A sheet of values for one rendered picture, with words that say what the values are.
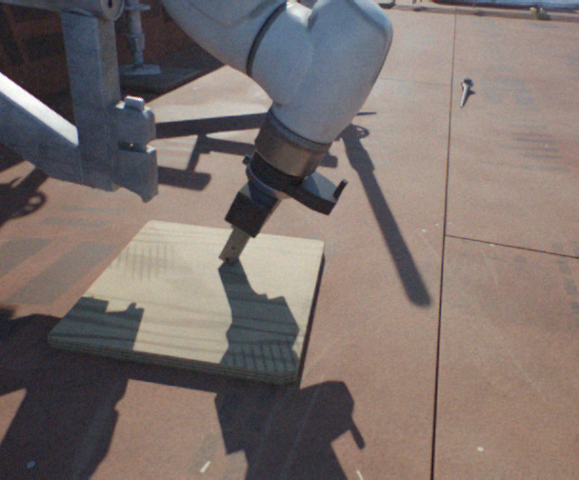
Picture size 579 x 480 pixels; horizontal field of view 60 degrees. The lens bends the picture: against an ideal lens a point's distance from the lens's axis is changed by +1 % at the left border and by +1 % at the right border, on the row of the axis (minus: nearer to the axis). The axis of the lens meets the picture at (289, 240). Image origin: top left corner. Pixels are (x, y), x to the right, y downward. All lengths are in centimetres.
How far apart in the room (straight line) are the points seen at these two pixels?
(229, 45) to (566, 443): 56
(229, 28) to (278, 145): 14
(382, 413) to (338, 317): 16
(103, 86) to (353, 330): 45
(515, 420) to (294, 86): 44
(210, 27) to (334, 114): 17
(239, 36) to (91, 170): 30
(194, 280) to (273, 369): 20
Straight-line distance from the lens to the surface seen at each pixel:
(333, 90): 56
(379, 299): 74
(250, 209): 63
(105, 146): 73
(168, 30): 241
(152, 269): 76
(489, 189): 117
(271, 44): 59
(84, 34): 70
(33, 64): 175
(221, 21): 60
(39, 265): 85
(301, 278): 73
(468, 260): 88
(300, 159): 61
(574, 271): 93
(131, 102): 70
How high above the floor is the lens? 44
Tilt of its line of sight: 31 degrees down
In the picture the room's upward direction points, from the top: 3 degrees clockwise
